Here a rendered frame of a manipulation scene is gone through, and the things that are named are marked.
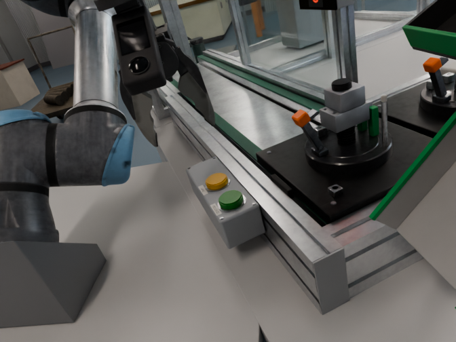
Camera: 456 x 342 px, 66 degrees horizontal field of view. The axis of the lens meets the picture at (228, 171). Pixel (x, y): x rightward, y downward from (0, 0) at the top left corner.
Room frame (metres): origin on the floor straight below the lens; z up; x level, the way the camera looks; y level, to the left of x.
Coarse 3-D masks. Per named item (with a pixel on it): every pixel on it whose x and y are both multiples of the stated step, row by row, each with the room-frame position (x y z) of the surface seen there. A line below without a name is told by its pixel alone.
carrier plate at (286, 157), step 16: (400, 128) 0.53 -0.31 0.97; (288, 144) 0.59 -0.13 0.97; (304, 144) 0.58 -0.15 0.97; (400, 144) 0.48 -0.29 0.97; (416, 144) 0.47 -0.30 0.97; (272, 160) 0.55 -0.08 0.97; (288, 160) 0.53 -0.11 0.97; (304, 160) 0.52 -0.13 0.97; (400, 160) 0.44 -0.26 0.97; (288, 176) 0.48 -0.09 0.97; (304, 176) 0.47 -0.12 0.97; (320, 176) 0.46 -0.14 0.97; (336, 176) 0.45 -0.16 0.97; (352, 176) 0.44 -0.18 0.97; (368, 176) 0.42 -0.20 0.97; (384, 176) 0.41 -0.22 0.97; (400, 176) 0.40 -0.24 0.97; (304, 192) 0.43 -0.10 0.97; (320, 192) 0.42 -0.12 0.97; (352, 192) 0.40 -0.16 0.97; (368, 192) 0.39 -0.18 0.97; (384, 192) 0.38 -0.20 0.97; (320, 208) 0.39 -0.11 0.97; (336, 208) 0.37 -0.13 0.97; (352, 208) 0.37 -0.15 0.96
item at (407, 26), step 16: (448, 0) 0.29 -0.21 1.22; (416, 16) 0.29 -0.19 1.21; (432, 16) 0.29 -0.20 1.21; (448, 16) 0.29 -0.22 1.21; (416, 32) 0.28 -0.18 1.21; (432, 32) 0.26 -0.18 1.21; (448, 32) 0.25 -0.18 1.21; (416, 48) 0.29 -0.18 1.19; (432, 48) 0.27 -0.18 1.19; (448, 48) 0.25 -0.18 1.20
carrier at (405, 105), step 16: (448, 64) 0.70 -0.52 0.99; (448, 80) 0.61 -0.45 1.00; (400, 96) 0.65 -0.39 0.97; (416, 96) 0.63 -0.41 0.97; (432, 96) 0.56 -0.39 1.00; (448, 96) 0.54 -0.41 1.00; (400, 112) 0.59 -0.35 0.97; (416, 112) 0.57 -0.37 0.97; (432, 112) 0.55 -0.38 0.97; (448, 112) 0.53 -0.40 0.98; (416, 128) 0.53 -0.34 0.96; (432, 128) 0.50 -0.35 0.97
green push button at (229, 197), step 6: (228, 192) 0.49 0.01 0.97; (234, 192) 0.48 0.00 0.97; (240, 192) 0.48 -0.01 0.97; (222, 198) 0.47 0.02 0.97; (228, 198) 0.47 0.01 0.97; (234, 198) 0.46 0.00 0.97; (240, 198) 0.46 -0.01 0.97; (222, 204) 0.46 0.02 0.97; (228, 204) 0.46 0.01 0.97; (234, 204) 0.45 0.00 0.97; (240, 204) 0.46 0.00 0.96
